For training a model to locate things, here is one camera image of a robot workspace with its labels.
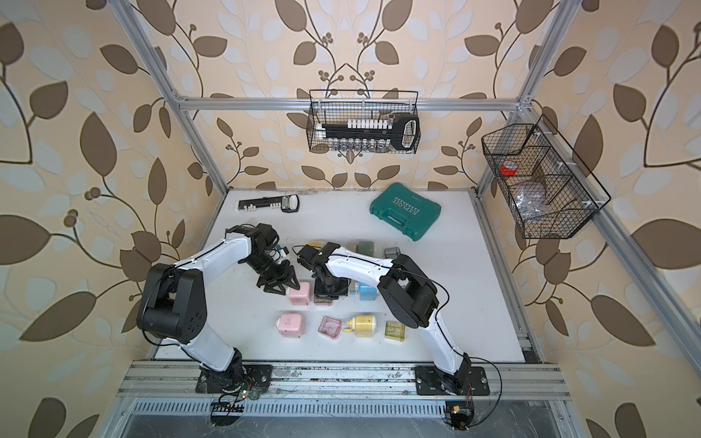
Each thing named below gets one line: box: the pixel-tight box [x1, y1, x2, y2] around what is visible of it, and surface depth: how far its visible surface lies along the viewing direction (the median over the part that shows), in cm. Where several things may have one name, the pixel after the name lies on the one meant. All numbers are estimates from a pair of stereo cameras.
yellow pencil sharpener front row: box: [343, 314, 377, 338], surface depth 79 cm
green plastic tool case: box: [369, 182, 442, 242], surface depth 110 cm
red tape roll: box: [500, 164, 518, 177], surface depth 84 cm
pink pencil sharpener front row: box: [275, 312, 304, 339], surface depth 79 cm
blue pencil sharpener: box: [358, 281, 377, 302], surface depth 86 cm
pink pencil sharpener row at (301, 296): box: [288, 281, 311, 306], surface depth 86 cm
